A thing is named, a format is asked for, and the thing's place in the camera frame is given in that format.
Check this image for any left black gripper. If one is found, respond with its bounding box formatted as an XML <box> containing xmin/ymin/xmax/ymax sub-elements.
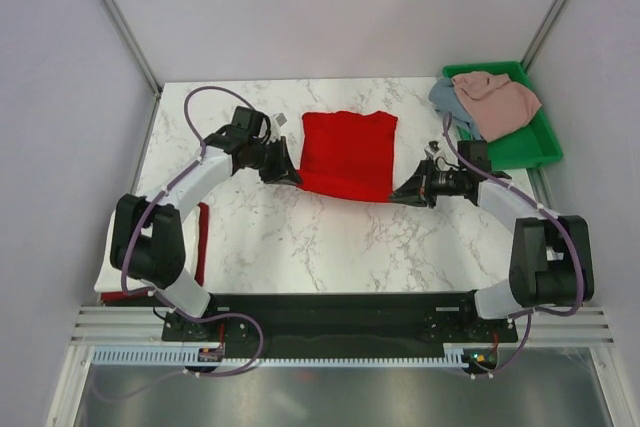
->
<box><xmin>247</xmin><ymin>137</ymin><xmax>301</xmax><ymax>187</ymax></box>

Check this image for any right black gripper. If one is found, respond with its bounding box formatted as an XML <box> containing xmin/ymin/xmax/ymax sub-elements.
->
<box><xmin>388</xmin><ymin>157</ymin><xmax>466</xmax><ymax>209</ymax></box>

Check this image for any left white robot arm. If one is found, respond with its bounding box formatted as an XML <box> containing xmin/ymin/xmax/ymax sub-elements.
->
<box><xmin>109</xmin><ymin>106</ymin><xmax>302</xmax><ymax>340</ymax></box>

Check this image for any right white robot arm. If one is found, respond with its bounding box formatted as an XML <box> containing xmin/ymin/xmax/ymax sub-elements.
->
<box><xmin>389</xmin><ymin>140</ymin><xmax>594</xmax><ymax>341</ymax></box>

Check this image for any light blue t-shirt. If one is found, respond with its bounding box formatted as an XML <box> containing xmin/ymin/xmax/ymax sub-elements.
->
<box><xmin>428</xmin><ymin>77</ymin><xmax>483</xmax><ymax>140</ymax></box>

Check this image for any pink t-shirt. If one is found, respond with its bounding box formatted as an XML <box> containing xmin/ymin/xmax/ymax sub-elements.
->
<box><xmin>451</xmin><ymin>71</ymin><xmax>541</xmax><ymax>142</ymax></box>

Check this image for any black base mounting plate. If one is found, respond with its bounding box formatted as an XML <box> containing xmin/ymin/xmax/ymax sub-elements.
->
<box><xmin>160</xmin><ymin>291</ymin><xmax>516</xmax><ymax>346</ymax></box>

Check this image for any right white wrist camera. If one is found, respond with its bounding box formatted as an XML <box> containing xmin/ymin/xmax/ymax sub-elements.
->
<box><xmin>424</xmin><ymin>140</ymin><xmax>446</xmax><ymax>162</ymax></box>

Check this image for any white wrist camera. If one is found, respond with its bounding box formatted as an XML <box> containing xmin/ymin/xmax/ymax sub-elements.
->
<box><xmin>266</xmin><ymin>112</ymin><xmax>287</xmax><ymax>143</ymax></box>
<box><xmin>424</xmin><ymin>140</ymin><xmax>446</xmax><ymax>162</ymax></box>

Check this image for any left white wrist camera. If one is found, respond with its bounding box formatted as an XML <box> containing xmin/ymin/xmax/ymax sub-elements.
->
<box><xmin>266</xmin><ymin>112</ymin><xmax>287</xmax><ymax>143</ymax></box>

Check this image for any aluminium frame rail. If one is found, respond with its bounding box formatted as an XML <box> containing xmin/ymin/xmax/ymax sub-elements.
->
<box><xmin>72</xmin><ymin>307</ymin><xmax>614</xmax><ymax>347</ymax></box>

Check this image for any grey slotted cable duct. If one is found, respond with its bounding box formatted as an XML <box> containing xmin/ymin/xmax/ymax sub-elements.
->
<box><xmin>92</xmin><ymin>344</ymin><xmax>497</xmax><ymax>367</ymax></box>

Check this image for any left aluminium corner post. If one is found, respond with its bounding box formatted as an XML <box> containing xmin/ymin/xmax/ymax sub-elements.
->
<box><xmin>98</xmin><ymin>0</ymin><xmax>162</xmax><ymax>98</ymax></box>

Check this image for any aluminium corner post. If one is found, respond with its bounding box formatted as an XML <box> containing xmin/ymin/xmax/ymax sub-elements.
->
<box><xmin>520</xmin><ymin>0</ymin><xmax>570</xmax><ymax>72</ymax></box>
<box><xmin>98</xmin><ymin>0</ymin><xmax>162</xmax><ymax>98</ymax></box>

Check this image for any right aluminium corner post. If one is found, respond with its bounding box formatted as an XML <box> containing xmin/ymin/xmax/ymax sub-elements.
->
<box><xmin>520</xmin><ymin>0</ymin><xmax>570</xmax><ymax>72</ymax></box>

